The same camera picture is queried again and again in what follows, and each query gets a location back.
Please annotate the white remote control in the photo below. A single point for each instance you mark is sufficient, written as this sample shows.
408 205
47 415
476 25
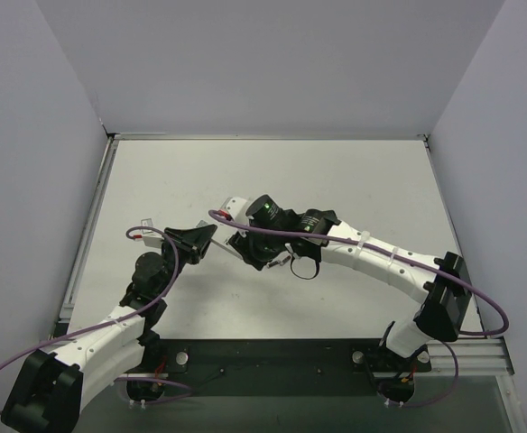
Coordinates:
215 235

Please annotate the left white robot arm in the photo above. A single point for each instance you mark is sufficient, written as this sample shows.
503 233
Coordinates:
53 387

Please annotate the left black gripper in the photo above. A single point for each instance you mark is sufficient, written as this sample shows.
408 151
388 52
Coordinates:
184 244

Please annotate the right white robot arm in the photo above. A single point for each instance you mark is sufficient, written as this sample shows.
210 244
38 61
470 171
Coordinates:
264 230

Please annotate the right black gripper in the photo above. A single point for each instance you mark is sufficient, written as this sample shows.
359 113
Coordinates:
244 249

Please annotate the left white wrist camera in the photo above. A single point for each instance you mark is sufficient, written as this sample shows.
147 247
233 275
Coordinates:
151 238

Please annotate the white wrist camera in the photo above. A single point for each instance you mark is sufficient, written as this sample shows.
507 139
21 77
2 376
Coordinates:
236 208
151 238

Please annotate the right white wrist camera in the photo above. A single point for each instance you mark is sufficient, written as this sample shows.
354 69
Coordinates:
236 208

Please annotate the aluminium front rail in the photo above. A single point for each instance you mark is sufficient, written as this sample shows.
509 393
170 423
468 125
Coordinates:
466 356

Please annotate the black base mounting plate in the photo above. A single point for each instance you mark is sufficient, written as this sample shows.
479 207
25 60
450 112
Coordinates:
334 367

